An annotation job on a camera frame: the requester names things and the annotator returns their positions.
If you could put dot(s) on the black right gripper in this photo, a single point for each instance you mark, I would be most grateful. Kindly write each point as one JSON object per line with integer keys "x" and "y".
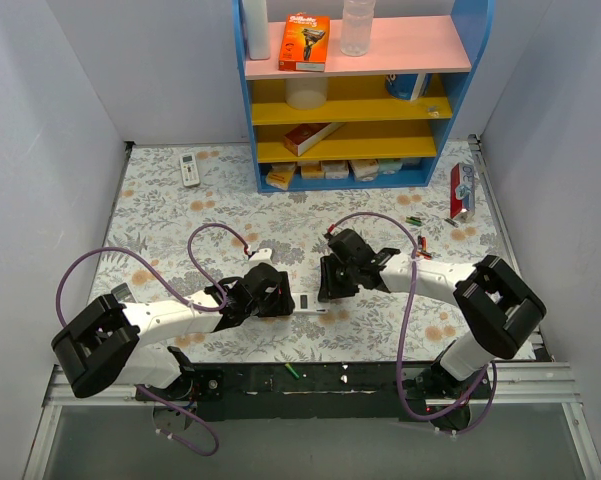
{"x": 331, "y": 279}

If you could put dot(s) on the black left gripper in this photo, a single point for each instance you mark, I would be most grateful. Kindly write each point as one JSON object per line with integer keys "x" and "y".
{"x": 285, "y": 301}

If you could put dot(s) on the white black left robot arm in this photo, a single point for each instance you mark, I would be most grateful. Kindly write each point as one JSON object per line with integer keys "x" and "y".
{"x": 112, "y": 343}

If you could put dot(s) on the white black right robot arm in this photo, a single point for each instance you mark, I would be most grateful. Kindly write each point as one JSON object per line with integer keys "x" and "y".
{"x": 499, "y": 308}

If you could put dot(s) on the white air conditioner remote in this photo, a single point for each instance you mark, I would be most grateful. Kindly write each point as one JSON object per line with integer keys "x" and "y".
{"x": 189, "y": 171}

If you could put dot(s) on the grey calculator remote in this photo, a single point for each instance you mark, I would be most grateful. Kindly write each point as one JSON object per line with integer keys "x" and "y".
{"x": 123, "y": 293}

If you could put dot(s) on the red orange battery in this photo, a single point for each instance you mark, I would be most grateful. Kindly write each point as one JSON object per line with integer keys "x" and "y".
{"x": 422, "y": 247}

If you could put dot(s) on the green battery pair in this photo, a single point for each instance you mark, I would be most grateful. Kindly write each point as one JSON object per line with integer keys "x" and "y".
{"x": 414, "y": 219}

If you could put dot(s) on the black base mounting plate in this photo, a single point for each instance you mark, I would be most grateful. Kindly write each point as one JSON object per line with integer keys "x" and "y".
{"x": 241, "y": 391}

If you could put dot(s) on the yellow red small box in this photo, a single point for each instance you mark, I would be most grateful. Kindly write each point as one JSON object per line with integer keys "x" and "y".
{"x": 280, "y": 175}

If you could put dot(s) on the tissue pack green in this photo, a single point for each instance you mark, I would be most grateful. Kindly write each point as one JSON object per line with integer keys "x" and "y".
{"x": 389, "y": 166}

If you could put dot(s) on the black battery near box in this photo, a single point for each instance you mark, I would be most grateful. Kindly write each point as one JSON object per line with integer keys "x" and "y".
{"x": 452, "y": 222}

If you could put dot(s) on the red toothpaste box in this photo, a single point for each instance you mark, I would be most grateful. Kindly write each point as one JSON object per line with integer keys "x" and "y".
{"x": 462, "y": 192}

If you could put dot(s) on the blue shelf unit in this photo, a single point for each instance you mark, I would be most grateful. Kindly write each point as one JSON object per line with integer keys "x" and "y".
{"x": 376, "y": 125}

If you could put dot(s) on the white translucent cup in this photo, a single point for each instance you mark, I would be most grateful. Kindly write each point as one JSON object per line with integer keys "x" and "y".
{"x": 306, "y": 93}

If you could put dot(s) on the orange razor box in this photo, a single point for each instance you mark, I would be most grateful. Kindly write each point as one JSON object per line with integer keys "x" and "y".
{"x": 304, "y": 44}

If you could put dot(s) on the white bottle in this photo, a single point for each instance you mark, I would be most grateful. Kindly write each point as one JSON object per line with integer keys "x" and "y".
{"x": 257, "y": 29}

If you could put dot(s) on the clear plastic bottle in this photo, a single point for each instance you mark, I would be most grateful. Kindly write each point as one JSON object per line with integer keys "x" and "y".
{"x": 357, "y": 20}

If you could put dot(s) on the aluminium frame rail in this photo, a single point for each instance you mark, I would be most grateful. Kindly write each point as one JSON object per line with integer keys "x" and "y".
{"x": 536, "y": 383}

